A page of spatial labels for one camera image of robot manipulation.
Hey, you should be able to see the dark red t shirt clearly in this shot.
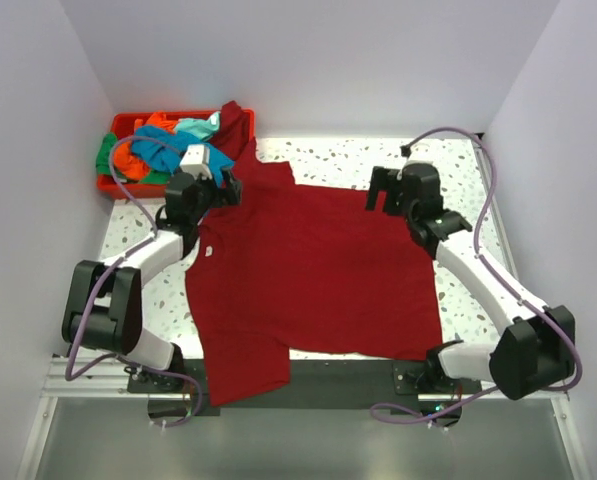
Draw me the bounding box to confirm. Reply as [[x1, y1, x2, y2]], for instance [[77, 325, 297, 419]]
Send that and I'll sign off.
[[185, 102, 442, 407]]

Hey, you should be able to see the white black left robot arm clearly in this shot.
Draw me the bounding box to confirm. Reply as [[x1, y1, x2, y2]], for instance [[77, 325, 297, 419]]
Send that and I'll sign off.
[[62, 167, 242, 392]]

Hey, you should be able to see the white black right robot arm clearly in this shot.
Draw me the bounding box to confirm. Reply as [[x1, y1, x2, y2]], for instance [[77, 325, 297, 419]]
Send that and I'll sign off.
[[366, 162, 580, 400]]

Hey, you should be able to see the light teal t shirt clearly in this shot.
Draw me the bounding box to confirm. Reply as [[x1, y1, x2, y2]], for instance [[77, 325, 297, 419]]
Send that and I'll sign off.
[[174, 111, 221, 141]]

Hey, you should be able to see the blue t shirt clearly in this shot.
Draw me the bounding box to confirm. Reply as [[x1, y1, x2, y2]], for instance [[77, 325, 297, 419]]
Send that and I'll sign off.
[[130, 125, 234, 185]]

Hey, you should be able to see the orange t shirt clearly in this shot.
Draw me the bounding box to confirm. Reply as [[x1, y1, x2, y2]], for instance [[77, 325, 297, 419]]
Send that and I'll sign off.
[[113, 111, 178, 185]]

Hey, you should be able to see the green t shirt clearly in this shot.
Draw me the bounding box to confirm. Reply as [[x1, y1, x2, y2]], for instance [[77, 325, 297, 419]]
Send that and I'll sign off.
[[95, 132, 171, 185]]

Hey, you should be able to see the red plastic bin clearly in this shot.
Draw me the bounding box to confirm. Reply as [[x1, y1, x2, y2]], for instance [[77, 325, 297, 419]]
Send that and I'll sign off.
[[96, 102, 255, 200]]

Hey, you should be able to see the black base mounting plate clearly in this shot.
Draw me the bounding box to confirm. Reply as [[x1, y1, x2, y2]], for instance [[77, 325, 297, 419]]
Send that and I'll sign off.
[[124, 360, 481, 421]]

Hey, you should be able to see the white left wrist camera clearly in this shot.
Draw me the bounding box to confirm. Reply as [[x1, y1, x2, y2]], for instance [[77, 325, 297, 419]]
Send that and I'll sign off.
[[179, 144, 213, 180]]

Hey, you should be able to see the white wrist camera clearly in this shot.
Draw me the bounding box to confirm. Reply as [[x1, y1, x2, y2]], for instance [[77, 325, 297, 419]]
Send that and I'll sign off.
[[179, 144, 213, 180], [400, 142, 435, 166]]

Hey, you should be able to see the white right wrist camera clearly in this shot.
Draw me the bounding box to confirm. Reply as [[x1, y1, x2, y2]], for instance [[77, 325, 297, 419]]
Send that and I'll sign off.
[[400, 142, 435, 166]]

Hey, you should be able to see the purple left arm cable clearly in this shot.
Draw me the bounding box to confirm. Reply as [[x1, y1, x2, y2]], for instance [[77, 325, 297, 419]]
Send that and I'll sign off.
[[65, 137, 229, 427]]

